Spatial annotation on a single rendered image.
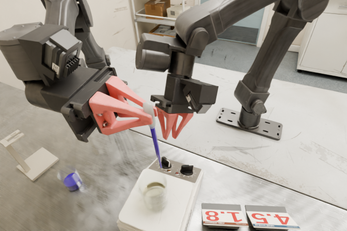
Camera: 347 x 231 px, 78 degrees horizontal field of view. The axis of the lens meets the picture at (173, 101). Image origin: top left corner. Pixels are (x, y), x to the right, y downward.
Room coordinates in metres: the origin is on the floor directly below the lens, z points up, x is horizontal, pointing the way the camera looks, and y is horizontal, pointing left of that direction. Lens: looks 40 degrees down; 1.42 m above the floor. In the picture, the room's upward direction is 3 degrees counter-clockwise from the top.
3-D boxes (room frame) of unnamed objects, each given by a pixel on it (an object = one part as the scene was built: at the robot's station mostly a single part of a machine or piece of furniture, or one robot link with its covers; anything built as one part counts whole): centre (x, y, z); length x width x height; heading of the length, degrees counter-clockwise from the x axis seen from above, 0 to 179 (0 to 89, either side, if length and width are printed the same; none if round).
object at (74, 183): (0.30, 0.27, 0.93); 0.04 x 0.04 x 0.06
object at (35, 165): (0.37, 0.40, 0.96); 0.08 x 0.08 x 0.13; 55
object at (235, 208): (0.20, -0.09, 0.92); 0.09 x 0.06 x 0.04; 84
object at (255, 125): (0.48, -0.24, 0.94); 0.20 x 0.07 x 0.08; 61
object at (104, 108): (0.23, 0.07, 1.22); 0.09 x 0.07 x 0.07; 66
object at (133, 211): (0.21, 0.04, 0.98); 0.12 x 0.12 x 0.01; 67
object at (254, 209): (0.19, -0.19, 0.92); 0.09 x 0.06 x 0.04; 84
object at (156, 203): (0.20, 0.05, 1.02); 0.06 x 0.05 x 0.08; 107
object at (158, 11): (2.61, 0.01, 0.56); 0.65 x 0.48 x 0.93; 61
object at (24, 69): (0.31, 0.20, 1.26); 0.12 x 0.09 x 0.12; 11
